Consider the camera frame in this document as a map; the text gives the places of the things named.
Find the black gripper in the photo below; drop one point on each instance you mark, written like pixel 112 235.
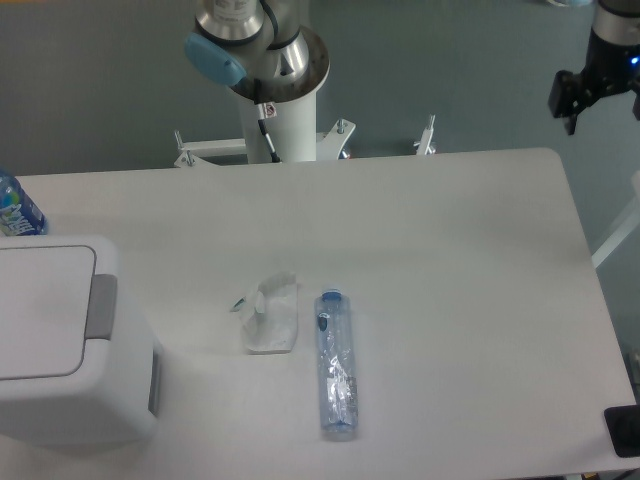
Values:
pixel 610 69

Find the grey trash can push button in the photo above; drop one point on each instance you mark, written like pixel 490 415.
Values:
pixel 101 309

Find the white trash can body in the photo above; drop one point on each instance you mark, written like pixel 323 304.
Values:
pixel 114 395

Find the white trash can lid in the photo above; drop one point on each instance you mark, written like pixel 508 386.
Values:
pixel 44 303

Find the silver black robot wrist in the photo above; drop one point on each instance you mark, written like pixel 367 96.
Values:
pixel 617 22

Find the black device at table edge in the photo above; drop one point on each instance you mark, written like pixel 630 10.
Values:
pixel 623 427

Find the clear blue plastic bottle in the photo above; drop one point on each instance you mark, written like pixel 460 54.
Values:
pixel 336 365

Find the crumpled clear plastic packaging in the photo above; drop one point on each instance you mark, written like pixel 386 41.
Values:
pixel 268 313

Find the blue labelled water bottle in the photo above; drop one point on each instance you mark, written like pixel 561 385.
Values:
pixel 20 216

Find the white frame at right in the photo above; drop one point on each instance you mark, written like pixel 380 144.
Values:
pixel 623 225

